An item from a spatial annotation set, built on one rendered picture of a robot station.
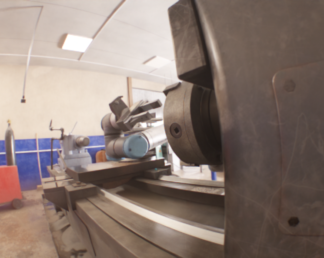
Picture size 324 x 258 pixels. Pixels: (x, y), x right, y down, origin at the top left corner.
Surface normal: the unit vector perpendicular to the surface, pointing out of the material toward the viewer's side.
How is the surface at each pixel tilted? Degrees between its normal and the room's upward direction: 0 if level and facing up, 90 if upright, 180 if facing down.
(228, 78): 90
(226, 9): 90
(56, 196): 90
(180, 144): 117
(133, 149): 91
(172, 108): 78
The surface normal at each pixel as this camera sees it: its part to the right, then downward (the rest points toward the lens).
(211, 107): -0.73, -0.16
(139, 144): 0.64, -0.09
